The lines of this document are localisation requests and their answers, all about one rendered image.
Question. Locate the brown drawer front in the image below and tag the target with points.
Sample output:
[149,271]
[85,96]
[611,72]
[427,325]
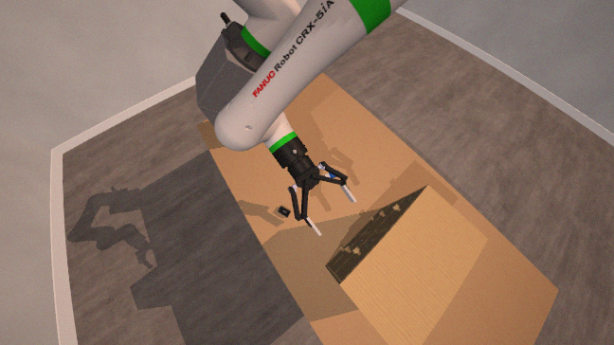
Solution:
[372,220]
[349,252]
[358,256]
[383,217]
[399,210]
[342,252]

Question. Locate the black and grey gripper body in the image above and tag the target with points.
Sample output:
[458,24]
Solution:
[303,170]

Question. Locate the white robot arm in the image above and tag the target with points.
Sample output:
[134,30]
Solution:
[307,41]

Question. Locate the small tan wooden chest of drawers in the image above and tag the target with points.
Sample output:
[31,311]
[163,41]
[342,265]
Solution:
[406,282]

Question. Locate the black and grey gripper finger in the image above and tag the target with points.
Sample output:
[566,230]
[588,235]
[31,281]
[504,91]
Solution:
[304,204]
[324,166]

